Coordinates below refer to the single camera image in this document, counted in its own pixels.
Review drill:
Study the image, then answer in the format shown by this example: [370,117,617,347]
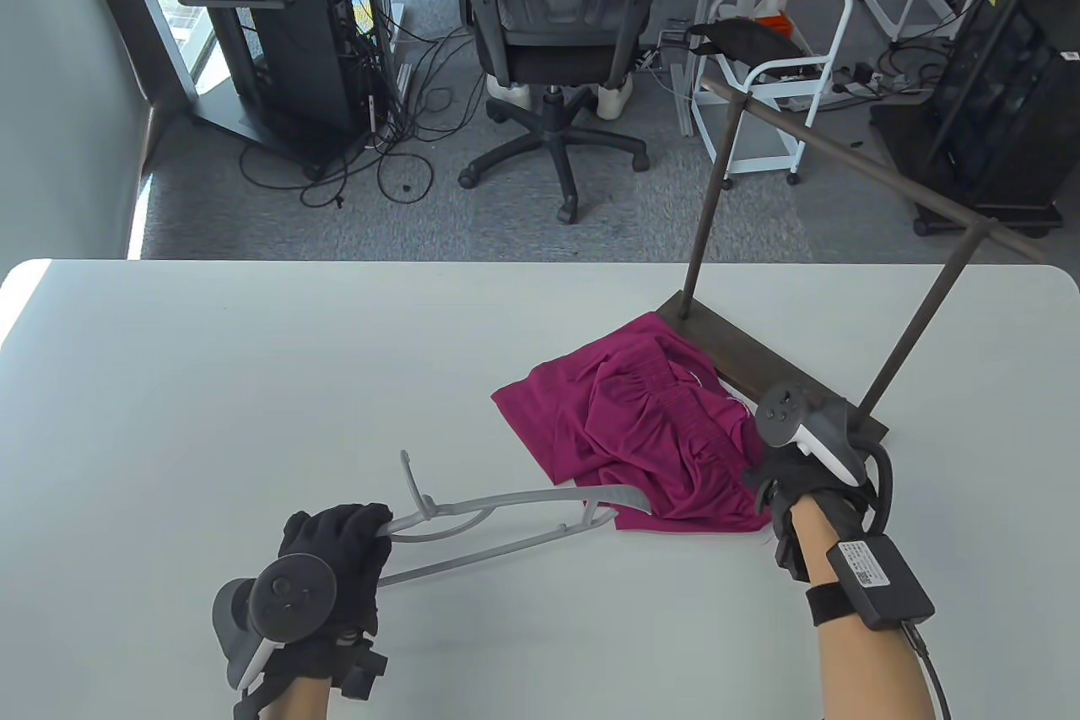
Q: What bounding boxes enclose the person's left hand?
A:
[235,503,394,708]

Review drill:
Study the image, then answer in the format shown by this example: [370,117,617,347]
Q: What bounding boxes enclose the person's right hand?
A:
[742,446,874,583]

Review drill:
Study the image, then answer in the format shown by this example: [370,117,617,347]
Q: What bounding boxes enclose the black handheld controller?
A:
[213,555,338,691]
[755,382,878,489]

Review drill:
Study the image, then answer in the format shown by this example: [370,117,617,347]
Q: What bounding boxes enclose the magenta shorts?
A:
[492,312,773,533]

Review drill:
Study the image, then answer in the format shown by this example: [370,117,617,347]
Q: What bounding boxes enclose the grey plastic hanger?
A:
[375,450,653,588]

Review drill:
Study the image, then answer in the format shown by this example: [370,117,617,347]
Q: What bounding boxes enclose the person's left forearm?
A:
[251,676,332,720]

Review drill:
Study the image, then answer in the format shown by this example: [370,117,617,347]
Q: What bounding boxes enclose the person's right forearm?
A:
[793,496,929,720]

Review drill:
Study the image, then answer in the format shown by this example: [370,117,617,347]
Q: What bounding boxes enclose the dark wooden hanging rack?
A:
[656,77,1051,451]

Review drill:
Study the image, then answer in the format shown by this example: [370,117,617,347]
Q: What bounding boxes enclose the power strip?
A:
[831,62,884,93]

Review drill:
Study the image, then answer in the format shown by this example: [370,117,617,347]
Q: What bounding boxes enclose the black cabinet on wheels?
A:
[869,0,1080,240]

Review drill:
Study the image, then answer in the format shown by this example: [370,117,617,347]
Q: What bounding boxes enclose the black fabric bag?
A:
[688,18,802,64]

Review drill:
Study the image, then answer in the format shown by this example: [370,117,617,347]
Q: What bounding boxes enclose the black mesh office chair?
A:
[454,0,669,225]

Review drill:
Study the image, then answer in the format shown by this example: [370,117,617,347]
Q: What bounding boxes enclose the black computer tower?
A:
[251,0,378,140]

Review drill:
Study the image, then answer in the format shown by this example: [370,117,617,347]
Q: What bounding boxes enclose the black braided cable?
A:
[856,443,895,539]

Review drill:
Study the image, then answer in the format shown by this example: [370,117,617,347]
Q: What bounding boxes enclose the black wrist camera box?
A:
[825,534,936,631]

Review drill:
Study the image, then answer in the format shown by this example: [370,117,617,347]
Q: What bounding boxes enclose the black wrist strap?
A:
[806,581,863,628]

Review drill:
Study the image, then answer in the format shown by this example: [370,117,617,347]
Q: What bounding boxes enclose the black smooth cable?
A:
[899,621,953,720]

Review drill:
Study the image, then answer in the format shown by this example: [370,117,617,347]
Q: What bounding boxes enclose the bundle of black floor cables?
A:
[239,3,478,210]

